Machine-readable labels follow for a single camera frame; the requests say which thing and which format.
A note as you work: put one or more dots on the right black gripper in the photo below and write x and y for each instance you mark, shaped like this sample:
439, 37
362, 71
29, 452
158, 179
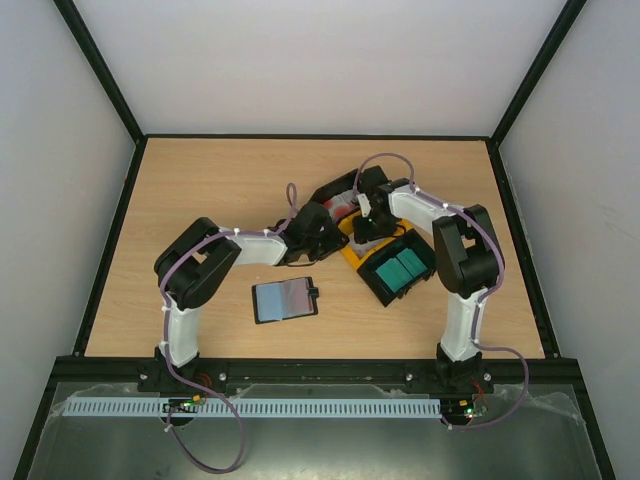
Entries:
368, 234

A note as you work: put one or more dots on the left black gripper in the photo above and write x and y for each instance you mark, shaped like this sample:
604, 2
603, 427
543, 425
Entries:
335, 242

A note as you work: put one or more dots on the black leather card holder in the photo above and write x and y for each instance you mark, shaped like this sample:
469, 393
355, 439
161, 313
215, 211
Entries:
284, 300

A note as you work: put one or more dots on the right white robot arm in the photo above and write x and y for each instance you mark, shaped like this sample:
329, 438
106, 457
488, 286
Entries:
468, 261

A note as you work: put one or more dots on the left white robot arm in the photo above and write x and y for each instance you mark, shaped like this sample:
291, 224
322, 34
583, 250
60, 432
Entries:
191, 270

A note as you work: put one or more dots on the white patterned card stack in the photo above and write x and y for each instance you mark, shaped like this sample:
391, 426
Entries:
362, 249

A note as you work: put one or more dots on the red dotted card stack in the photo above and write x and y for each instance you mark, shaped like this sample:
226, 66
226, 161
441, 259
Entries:
341, 205

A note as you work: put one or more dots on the black bin with red cards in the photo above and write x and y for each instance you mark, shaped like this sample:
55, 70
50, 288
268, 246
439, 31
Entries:
343, 183

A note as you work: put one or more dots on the teal card stack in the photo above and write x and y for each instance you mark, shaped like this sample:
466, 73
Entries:
402, 270

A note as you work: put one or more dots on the black bin with teal cards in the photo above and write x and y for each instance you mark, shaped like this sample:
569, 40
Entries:
412, 240

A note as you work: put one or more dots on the yellow bin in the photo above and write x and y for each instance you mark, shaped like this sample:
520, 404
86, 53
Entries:
345, 226

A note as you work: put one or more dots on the light blue cable duct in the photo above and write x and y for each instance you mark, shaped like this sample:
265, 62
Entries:
129, 407

